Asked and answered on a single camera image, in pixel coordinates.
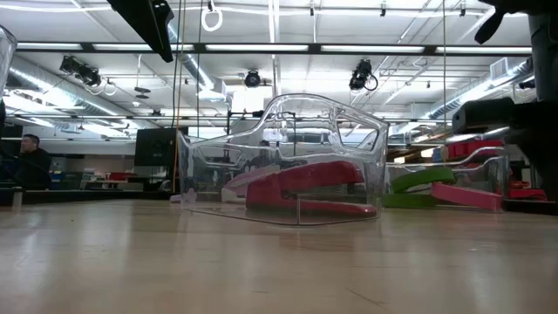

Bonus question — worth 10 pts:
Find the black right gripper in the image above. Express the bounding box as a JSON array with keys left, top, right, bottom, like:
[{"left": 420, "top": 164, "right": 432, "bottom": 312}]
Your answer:
[{"left": 451, "top": 97, "right": 558, "bottom": 201}]

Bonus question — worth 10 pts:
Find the pink tape roll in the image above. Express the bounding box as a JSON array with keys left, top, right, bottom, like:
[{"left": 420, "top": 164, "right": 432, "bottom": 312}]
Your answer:
[{"left": 430, "top": 181, "right": 504, "bottom": 213}]

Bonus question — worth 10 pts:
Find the purple staple remover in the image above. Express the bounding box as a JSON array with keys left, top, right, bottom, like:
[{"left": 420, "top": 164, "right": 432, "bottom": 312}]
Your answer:
[{"left": 168, "top": 193, "right": 198, "bottom": 205}]

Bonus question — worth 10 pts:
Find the red stapler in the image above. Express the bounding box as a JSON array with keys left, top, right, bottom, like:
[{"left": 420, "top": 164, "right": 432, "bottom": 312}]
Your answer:
[{"left": 245, "top": 160, "right": 378, "bottom": 219}]

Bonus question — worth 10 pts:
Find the pink stapler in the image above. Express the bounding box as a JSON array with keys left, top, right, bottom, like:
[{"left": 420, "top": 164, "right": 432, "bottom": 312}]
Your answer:
[{"left": 220, "top": 167, "right": 282, "bottom": 204}]

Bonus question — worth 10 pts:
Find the clear plastic bin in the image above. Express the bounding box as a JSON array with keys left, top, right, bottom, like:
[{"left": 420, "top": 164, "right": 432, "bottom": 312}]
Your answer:
[
  {"left": 0, "top": 24, "right": 18, "bottom": 102},
  {"left": 385, "top": 146, "right": 512, "bottom": 214},
  {"left": 176, "top": 92, "right": 391, "bottom": 227}
]

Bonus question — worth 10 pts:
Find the black panel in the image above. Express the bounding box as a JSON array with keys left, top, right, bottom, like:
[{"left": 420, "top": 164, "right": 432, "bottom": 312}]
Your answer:
[{"left": 133, "top": 126, "right": 189, "bottom": 167}]

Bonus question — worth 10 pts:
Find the person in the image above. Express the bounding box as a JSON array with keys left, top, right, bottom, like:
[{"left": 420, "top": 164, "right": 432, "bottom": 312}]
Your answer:
[{"left": 16, "top": 133, "right": 53, "bottom": 191}]

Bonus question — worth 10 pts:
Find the silver ventilation duct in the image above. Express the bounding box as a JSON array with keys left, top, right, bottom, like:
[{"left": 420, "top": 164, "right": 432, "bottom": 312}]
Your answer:
[
  {"left": 8, "top": 56, "right": 132, "bottom": 118},
  {"left": 167, "top": 21, "right": 230, "bottom": 104},
  {"left": 429, "top": 56, "right": 535, "bottom": 119}
]

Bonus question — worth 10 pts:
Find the white cable ring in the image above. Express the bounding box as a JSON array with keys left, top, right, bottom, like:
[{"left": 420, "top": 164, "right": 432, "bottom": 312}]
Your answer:
[{"left": 201, "top": 7, "right": 224, "bottom": 33}]

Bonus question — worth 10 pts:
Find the black ceiling camera cluster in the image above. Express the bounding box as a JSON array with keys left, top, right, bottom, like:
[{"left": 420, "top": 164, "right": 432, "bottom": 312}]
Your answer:
[{"left": 58, "top": 54, "right": 103, "bottom": 88}]

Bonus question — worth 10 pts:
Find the round black ceiling camera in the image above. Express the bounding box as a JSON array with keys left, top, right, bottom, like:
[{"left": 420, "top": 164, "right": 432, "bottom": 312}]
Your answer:
[{"left": 243, "top": 68, "right": 262, "bottom": 89}]

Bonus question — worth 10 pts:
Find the black camera with cable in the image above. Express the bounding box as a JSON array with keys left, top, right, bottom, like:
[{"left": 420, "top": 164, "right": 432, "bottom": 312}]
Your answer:
[{"left": 347, "top": 58, "right": 379, "bottom": 93}]

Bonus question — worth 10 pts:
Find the yellow hanging cable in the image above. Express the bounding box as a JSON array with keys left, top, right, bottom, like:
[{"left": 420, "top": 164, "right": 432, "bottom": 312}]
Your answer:
[{"left": 172, "top": 0, "right": 187, "bottom": 193}]

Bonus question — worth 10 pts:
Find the black aluminium frame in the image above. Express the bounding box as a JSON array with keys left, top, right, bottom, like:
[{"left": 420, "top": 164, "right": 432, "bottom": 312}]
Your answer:
[{"left": 0, "top": 42, "right": 558, "bottom": 215}]

